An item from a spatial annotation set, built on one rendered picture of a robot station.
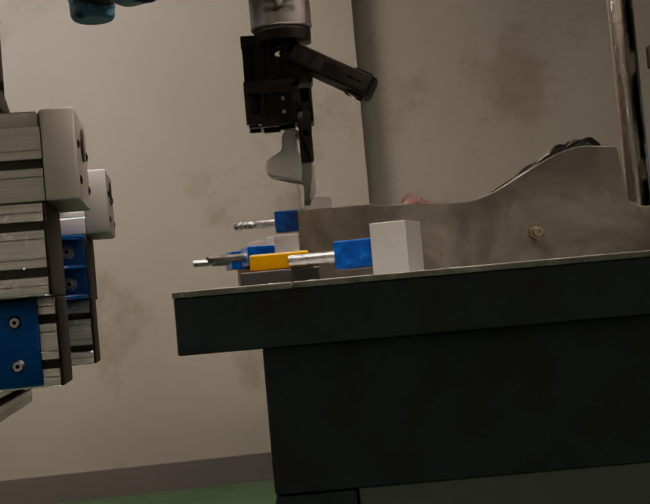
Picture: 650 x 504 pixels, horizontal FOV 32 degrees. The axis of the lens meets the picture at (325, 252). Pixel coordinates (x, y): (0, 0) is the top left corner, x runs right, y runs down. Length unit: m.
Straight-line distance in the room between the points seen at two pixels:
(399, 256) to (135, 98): 4.10
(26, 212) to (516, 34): 4.43
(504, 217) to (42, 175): 0.52
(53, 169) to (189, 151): 3.97
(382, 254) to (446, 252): 0.24
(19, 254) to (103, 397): 3.95
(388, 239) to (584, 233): 0.33
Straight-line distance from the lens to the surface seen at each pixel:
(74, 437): 5.08
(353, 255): 1.08
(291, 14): 1.38
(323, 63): 1.38
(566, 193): 1.33
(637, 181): 2.68
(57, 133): 1.13
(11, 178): 1.13
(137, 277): 5.04
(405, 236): 1.06
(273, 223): 1.48
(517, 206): 1.32
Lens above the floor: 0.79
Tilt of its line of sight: 2 degrees up
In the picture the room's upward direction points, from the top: 5 degrees counter-clockwise
